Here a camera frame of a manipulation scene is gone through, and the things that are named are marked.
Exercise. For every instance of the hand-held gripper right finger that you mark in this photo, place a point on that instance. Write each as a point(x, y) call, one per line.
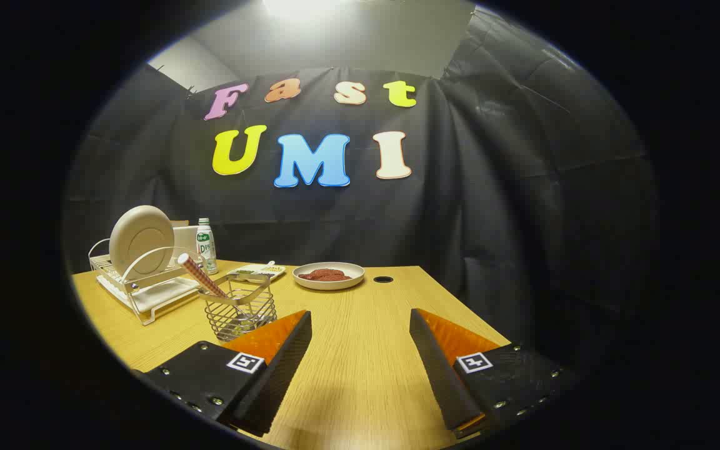
point(438, 369)

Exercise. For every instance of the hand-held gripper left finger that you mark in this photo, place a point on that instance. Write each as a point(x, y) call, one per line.
point(282, 369)

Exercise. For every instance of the beige round plate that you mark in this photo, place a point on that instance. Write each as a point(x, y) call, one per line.
point(141, 240)

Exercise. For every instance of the grey shallow patty dish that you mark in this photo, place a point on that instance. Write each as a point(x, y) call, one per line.
point(329, 285)

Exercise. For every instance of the white divided condiment dish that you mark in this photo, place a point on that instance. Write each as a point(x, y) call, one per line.
point(260, 271)

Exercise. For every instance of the brown meat patty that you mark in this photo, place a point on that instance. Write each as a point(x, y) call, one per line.
point(311, 275)
point(337, 275)

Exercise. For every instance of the white green label bottle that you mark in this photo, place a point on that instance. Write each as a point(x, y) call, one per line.
point(206, 247)

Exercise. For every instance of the black backdrop cloth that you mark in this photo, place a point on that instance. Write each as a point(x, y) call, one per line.
point(460, 219)

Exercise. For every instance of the white toaster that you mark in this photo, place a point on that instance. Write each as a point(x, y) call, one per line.
point(185, 240)

